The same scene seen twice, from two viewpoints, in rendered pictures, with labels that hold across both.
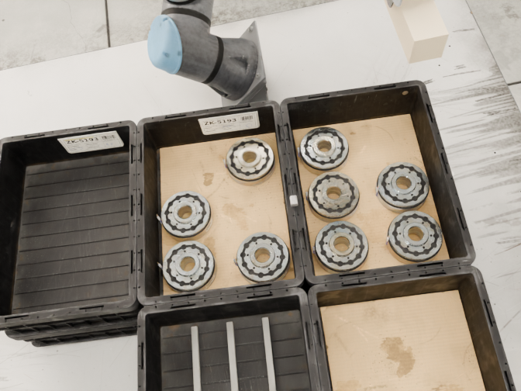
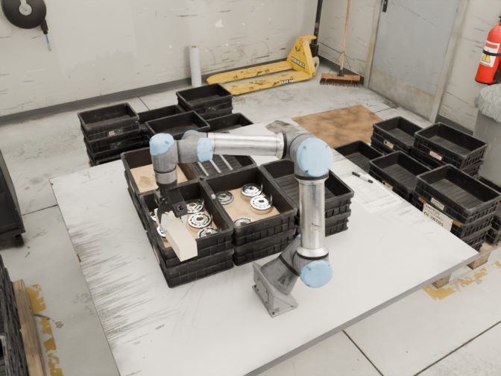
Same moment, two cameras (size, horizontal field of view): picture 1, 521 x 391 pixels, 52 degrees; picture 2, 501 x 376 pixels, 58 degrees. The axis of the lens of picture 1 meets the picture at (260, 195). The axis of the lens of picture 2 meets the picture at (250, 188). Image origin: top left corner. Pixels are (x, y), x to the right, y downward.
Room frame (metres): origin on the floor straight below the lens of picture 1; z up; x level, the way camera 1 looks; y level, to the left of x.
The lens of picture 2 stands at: (1.90, -0.71, 2.13)
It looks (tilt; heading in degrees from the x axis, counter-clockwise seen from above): 36 degrees down; 150
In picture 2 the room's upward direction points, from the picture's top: straight up
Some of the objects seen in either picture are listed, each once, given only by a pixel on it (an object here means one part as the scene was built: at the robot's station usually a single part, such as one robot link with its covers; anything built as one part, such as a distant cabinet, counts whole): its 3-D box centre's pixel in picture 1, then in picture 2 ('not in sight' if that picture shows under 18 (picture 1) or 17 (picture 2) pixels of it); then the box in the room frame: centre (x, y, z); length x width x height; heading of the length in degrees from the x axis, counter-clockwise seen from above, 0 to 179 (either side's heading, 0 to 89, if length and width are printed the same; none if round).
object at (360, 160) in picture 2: not in sight; (360, 168); (-0.18, 1.44, 0.26); 0.40 x 0.30 x 0.23; 0
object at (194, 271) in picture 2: not in sight; (187, 241); (0.45, -0.21, 0.76); 0.40 x 0.30 x 0.12; 175
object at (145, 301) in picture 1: (214, 197); (247, 195); (0.47, 0.09, 0.92); 0.40 x 0.30 x 0.02; 175
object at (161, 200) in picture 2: not in sight; (167, 192); (0.68, -0.34, 1.23); 0.09 x 0.08 x 0.12; 0
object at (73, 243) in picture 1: (73, 226); (304, 189); (0.50, 0.39, 0.87); 0.40 x 0.30 x 0.11; 175
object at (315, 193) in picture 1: (333, 194); (200, 220); (0.45, -0.15, 0.86); 0.10 x 0.10 x 0.01
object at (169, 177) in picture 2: not in sight; (165, 173); (0.69, -0.35, 1.31); 0.08 x 0.08 x 0.05
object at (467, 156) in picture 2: not in sight; (442, 165); (0.21, 1.84, 0.37); 0.42 x 0.34 x 0.46; 0
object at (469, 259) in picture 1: (369, 176); (184, 213); (0.45, -0.21, 0.92); 0.40 x 0.30 x 0.02; 175
